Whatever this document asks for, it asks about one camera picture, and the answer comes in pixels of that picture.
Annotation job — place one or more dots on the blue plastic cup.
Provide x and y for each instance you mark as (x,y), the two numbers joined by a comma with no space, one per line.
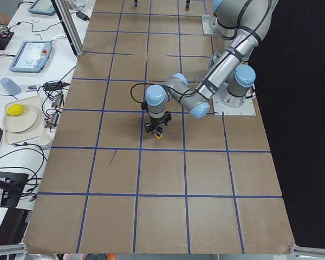
(10,86)

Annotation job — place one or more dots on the aluminium frame post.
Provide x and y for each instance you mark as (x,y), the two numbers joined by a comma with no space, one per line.
(69,27)

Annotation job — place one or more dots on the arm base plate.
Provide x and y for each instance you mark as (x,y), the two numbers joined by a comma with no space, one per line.
(226,104)
(210,25)

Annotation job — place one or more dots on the beige plate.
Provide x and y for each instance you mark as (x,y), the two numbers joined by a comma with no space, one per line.
(21,123)

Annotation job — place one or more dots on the beige tray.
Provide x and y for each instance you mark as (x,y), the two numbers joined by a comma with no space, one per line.
(35,131)

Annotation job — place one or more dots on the black camera stand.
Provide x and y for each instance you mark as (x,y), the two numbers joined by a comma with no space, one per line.
(11,188)

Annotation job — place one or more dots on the black power adapter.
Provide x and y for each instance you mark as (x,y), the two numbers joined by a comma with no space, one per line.
(82,16)

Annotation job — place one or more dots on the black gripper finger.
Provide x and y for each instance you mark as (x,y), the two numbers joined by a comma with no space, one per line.
(148,128)
(159,130)

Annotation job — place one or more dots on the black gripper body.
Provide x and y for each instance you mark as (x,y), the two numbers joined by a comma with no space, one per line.
(156,122)

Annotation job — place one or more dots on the white paper cup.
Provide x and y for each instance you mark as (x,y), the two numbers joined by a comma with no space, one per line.
(45,141)

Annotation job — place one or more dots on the yellow push button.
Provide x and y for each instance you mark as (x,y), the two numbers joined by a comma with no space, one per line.
(158,135)

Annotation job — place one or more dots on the yellow lemon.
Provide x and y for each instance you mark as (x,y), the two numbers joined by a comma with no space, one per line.
(15,110)

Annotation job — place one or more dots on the blue teach pendant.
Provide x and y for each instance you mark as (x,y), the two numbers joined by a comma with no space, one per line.
(31,57)
(42,7)

